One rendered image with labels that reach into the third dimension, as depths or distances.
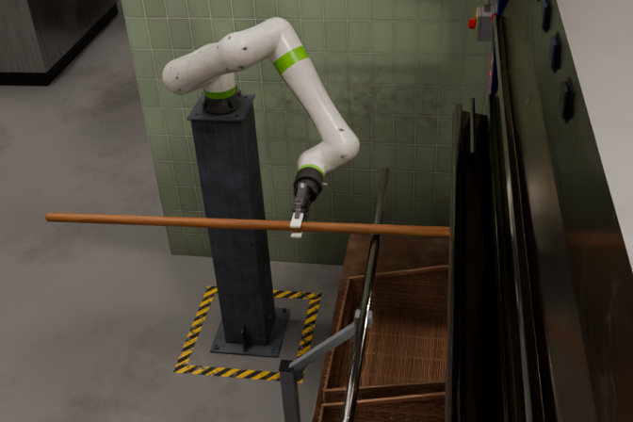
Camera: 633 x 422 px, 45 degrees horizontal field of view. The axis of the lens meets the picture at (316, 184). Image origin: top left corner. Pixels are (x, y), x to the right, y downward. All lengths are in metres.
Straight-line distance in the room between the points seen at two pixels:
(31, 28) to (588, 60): 5.38
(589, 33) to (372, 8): 2.14
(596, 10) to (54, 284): 3.41
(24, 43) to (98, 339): 3.05
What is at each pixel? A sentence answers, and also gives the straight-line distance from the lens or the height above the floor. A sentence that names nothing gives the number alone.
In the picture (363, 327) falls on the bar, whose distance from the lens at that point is 2.01.
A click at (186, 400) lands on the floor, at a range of 3.49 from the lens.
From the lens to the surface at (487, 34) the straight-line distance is 2.97.
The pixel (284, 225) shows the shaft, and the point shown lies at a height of 1.20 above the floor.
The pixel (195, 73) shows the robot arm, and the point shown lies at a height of 1.46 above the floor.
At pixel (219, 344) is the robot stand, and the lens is 3.67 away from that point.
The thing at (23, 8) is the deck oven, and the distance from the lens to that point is 6.18.
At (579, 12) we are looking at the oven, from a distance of 1.33.
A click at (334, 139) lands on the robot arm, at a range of 2.51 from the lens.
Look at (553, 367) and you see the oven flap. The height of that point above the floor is 1.76.
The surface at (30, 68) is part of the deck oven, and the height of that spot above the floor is 0.17.
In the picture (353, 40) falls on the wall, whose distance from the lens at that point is 3.38.
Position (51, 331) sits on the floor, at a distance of 3.99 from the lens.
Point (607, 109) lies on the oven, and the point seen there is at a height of 2.10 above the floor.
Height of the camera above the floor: 2.57
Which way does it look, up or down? 33 degrees down
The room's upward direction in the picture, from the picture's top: 3 degrees counter-clockwise
